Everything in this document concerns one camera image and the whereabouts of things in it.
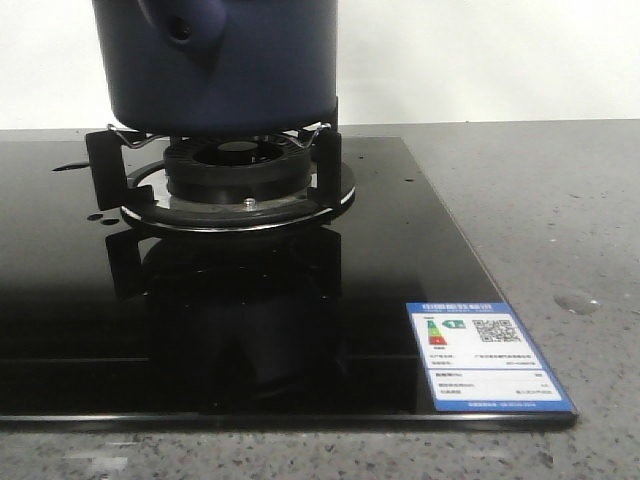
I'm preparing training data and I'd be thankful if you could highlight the dark blue cooking pot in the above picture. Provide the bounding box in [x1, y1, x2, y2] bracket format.
[92, 1, 338, 136]

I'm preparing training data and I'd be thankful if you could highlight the black metal pot support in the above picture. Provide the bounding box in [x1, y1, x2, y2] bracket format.
[85, 108, 355, 236]

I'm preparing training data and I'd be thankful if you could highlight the black round burner head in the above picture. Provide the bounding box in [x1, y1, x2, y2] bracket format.
[163, 138, 311, 204]

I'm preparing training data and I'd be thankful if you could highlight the blue energy label sticker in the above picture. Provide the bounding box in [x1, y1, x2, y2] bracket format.
[406, 302, 574, 413]

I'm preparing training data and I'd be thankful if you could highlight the black glass gas stove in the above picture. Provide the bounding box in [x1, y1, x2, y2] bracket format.
[1, 138, 577, 430]

